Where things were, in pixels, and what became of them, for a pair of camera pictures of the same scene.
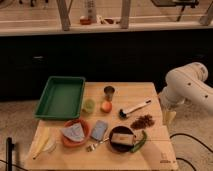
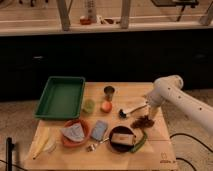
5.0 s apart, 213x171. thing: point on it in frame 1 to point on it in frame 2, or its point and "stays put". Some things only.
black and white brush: [123, 114] stays put
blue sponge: [100, 130] stays put
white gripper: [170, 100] to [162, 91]
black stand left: [9, 152] stays put
